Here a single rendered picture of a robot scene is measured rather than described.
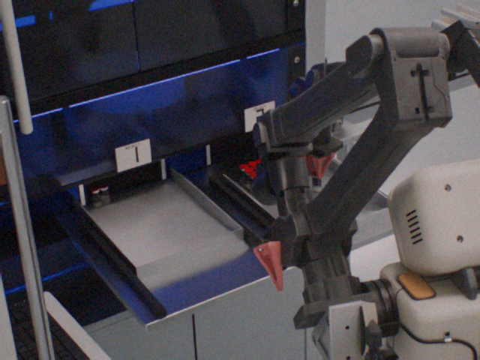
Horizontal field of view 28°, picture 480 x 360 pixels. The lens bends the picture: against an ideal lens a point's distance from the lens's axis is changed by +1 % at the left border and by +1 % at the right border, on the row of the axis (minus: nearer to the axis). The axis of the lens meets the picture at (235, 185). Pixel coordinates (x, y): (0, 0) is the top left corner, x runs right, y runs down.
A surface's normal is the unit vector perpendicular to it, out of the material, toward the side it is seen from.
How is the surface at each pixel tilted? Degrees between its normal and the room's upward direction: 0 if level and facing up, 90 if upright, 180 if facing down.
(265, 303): 90
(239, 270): 0
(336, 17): 0
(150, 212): 0
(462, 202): 48
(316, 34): 90
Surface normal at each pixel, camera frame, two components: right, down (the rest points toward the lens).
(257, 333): 0.51, 0.42
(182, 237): -0.04, -0.86
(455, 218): 0.15, -0.22
